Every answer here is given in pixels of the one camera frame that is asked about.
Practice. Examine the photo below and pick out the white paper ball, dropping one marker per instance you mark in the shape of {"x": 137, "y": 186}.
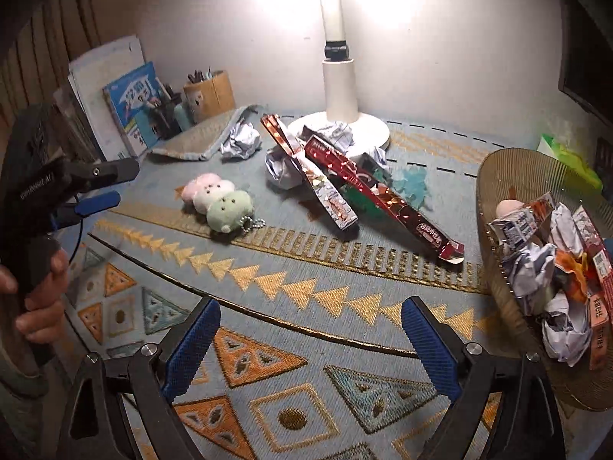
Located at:
{"x": 337, "y": 136}
{"x": 567, "y": 328}
{"x": 242, "y": 141}
{"x": 531, "y": 278}
{"x": 380, "y": 157}
{"x": 565, "y": 230}
{"x": 282, "y": 170}

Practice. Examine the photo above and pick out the person's left hand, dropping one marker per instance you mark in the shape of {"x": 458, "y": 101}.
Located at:
{"x": 48, "y": 302}

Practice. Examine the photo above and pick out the cardboard pen holder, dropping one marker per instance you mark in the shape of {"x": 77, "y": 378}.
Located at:
{"x": 210, "y": 96}

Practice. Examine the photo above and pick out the black monitor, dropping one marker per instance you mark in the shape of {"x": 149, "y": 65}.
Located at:
{"x": 589, "y": 67}

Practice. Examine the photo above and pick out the stack of white papers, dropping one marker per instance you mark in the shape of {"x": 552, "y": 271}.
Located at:
{"x": 100, "y": 86}

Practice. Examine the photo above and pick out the white desk lamp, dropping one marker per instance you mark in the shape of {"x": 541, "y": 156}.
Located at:
{"x": 340, "y": 91}

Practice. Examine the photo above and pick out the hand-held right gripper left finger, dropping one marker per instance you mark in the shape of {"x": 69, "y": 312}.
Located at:
{"x": 191, "y": 345}

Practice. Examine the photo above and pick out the person's left forearm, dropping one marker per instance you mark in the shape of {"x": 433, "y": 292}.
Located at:
{"x": 19, "y": 402}

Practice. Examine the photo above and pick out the golden ribbed bowl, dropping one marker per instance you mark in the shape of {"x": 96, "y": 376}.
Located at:
{"x": 498, "y": 182}

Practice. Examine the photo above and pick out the blue patterned table mat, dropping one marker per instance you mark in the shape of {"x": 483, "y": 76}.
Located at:
{"x": 297, "y": 268}

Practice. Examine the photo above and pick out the green tissue pack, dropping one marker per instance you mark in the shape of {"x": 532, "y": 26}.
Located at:
{"x": 570, "y": 163}

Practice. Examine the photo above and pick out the three-ball plush toy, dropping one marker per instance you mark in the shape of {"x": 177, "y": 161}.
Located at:
{"x": 218, "y": 201}

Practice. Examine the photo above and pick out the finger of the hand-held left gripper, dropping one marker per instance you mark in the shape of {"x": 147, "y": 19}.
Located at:
{"x": 103, "y": 170}
{"x": 98, "y": 202}

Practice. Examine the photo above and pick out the wooden slats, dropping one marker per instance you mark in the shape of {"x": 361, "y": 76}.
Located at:
{"x": 48, "y": 33}

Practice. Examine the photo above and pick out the green packet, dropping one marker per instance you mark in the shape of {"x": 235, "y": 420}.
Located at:
{"x": 359, "y": 199}

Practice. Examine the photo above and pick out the black mesh pen holder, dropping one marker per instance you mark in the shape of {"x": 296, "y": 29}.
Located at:
{"x": 165, "y": 117}

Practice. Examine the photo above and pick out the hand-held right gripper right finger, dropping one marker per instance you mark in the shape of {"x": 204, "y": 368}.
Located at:
{"x": 426, "y": 345}

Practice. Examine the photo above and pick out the blue book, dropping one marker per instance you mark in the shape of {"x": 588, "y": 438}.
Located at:
{"x": 136, "y": 110}

